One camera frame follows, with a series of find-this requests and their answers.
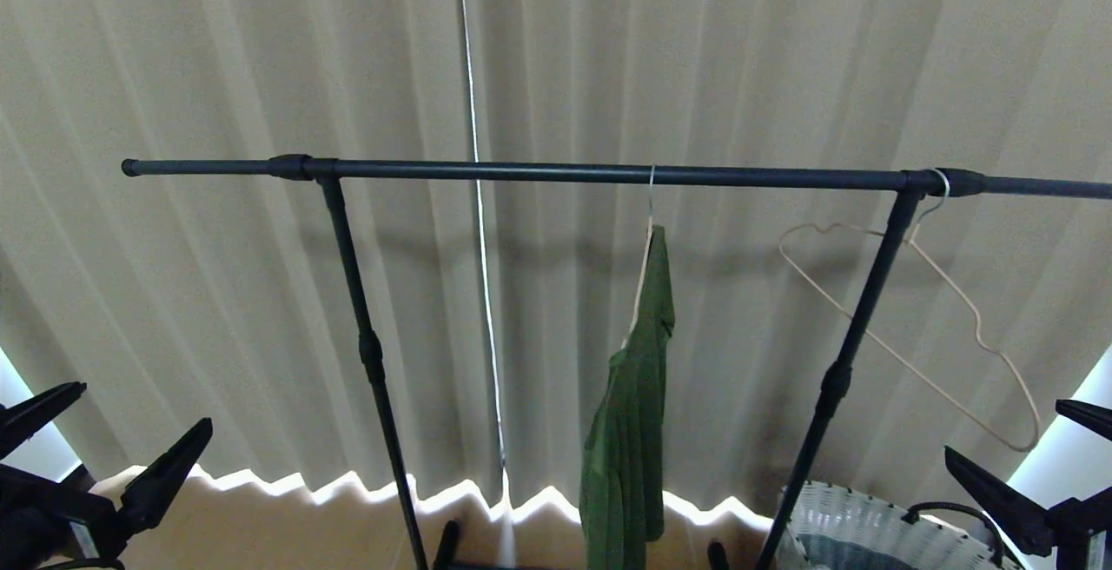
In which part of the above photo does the pink clothes hanger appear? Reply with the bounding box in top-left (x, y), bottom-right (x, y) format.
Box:
top-left (619, 163), bottom-right (658, 352)
top-left (778, 169), bottom-right (1042, 454)

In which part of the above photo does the green long-sleeved shirt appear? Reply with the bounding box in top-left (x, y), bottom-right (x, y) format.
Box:
top-left (579, 224), bottom-right (677, 570)

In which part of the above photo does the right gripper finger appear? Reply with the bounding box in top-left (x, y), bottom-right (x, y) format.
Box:
top-left (1056, 399), bottom-right (1112, 442)
top-left (944, 446), bottom-right (1056, 558)

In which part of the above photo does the black clothes rack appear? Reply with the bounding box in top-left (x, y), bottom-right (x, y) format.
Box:
top-left (120, 154), bottom-right (1112, 570)

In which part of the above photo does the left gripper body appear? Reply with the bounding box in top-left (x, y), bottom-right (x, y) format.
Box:
top-left (0, 464), bottom-right (131, 570)

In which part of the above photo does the white laundry basket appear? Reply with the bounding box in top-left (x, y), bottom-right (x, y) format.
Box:
top-left (776, 481), bottom-right (1026, 570)

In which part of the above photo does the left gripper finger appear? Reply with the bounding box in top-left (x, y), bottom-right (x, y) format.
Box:
top-left (0, 381), bottom-right (88, 460)
top-left (117, 418), bottom-right (214, 536)

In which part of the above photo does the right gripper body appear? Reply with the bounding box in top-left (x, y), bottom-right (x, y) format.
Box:
top-left (1047, 487), bottom-right (1112, 570)

